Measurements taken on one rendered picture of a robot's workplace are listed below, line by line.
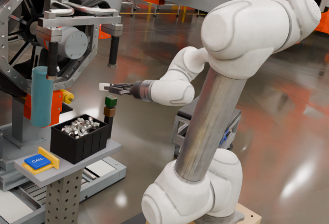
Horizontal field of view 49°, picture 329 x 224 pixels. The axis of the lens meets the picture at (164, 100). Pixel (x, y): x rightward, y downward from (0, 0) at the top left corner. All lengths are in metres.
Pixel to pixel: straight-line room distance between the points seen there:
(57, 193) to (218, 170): 0.70
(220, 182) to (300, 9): 0.61
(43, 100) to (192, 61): 0.66
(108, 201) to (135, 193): 0.17
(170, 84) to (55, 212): 0.75
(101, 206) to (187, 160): 1.02
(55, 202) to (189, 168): 0.75
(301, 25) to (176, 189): 0.57
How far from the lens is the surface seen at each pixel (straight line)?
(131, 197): 2.08
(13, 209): 1.86
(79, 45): 1.61
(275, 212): 2.30
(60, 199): 1.60
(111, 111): 1.60
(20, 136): 2.03
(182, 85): 1.33
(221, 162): 1.25
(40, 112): 1.64
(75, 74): 1.86
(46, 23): 1.42
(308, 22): 0.95
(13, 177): 1.93
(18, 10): 2.22
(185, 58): 1.40
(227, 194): 1.28
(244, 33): 0.80
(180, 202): 1.12
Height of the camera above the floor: 1.28
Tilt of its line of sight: 22 degrees down
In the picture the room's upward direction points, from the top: 11 degrees clockwise
